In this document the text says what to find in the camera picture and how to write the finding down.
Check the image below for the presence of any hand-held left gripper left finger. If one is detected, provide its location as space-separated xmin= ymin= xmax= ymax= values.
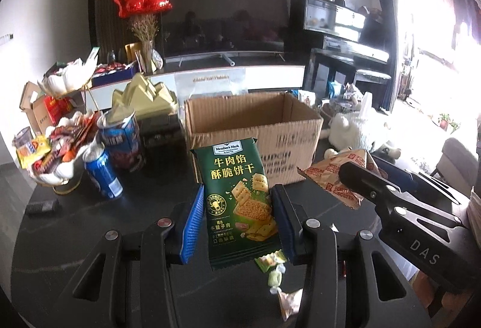
xmin=56 ymin=183 xmax=206 ymax=328

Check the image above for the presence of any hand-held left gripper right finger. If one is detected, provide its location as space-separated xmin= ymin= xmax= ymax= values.
xmin=270 ymin=183 xmax=433 ymax=328

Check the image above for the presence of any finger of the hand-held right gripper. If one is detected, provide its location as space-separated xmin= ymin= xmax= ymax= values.
xmin=370 ymin=154 xmax=464 ymax=205
xmin=338 ymin=162 xmax=406 ymax=214

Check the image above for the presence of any tan biscuit packet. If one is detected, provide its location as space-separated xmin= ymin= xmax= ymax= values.
xmin=297 ymin=148 xmax=388 ymax=211

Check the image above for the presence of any green cracker packet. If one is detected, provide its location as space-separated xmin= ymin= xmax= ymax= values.
xmin=190 ymin=137 xmax=283 ymax=272

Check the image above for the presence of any brown cardboard box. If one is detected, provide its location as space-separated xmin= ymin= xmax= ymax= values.
xmin=183 ymin=92 xmax=324 ymax=187

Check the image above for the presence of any blue tray of snacks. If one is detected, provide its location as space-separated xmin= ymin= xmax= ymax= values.
xmin=91 ymin=62 xmax=136 ymax=87

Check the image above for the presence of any green yellow candy wrapper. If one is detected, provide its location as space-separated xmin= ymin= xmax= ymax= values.
xmin=255 ymin=250 xmax=288 ymax=272

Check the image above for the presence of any beige armchair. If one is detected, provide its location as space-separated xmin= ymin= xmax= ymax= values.
xmin=430 ymin=136 xmax=481 ymax=188

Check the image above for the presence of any white plush toy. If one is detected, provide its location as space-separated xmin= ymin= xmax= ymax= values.
xmin=324 ymin=92 xmax=403 ymax=159

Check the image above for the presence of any pale green wrapped candy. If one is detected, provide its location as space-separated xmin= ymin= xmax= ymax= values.
xmin=266 ymin=263 xmax=287 ymax=295

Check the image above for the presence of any potted plant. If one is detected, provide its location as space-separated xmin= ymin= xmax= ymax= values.
xmin=438 ymin=113 xmax=461 ymax=131

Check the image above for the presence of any beige wrapped candy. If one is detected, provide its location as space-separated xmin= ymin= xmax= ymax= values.
xmin=277 ymin=290 xmax=304 ymax=322

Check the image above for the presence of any dark patterned snack basket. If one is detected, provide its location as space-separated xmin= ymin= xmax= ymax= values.
xmin=317 ymin=98 xmax=348 ymax=118

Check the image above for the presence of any blue soda can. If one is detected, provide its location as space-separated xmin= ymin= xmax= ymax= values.
xmin=83 ymin=142 xmax=124 ymax=200

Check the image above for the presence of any black piano bench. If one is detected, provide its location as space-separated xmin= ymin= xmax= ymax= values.
xmin=351 ymin=68 xmax=392 ymax=96

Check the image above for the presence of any blue snack canister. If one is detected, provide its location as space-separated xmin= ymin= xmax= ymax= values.
xmin=97 ymin=107 xmax=147 ymax=173

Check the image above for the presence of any gold mountain-shaped ornament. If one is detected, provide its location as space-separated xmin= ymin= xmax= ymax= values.
xmin=112 ymin=72 xmax=179 ymax=114

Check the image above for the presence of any clear zip bag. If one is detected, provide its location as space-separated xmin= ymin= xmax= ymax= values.
xmin=175 ymin=71 xmax=249 ymax=98

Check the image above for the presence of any black remote control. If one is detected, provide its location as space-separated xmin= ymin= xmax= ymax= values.
xmin=27 ymin=198 xmax=61 ymax=215

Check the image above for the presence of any black upright piano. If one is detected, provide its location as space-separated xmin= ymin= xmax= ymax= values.
xmin=289 ymin=0 xmax=391 ymax=96

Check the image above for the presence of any white television cabinet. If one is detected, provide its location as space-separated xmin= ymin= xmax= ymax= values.
xmin=84 ymin=63 xmax=307 ymax=114

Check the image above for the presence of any yellow snack packet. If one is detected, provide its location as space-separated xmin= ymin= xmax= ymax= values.
xmin=16 ymin=136 xmax=51 ymax=169

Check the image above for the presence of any red gift box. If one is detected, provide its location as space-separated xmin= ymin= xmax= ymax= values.
xmin=43 ymin=95 xmax=74 ymax=122

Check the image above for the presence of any glass vase of dried flowers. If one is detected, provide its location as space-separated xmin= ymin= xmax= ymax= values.
xmin=130 ymin=13 xmax=160 ymax=74

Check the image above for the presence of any small open cardboard carton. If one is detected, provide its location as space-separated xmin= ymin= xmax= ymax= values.
xmin=20 ymin=81 xmax=57 ymax=135

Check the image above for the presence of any black curved television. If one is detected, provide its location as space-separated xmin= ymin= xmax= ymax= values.
xmin=160 ymin=0 xmax=294 ymax=68

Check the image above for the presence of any white pedestal bowl of snacks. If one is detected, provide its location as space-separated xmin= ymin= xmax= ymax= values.
xmin=28 ymin=111 xmax=108 ymax=195

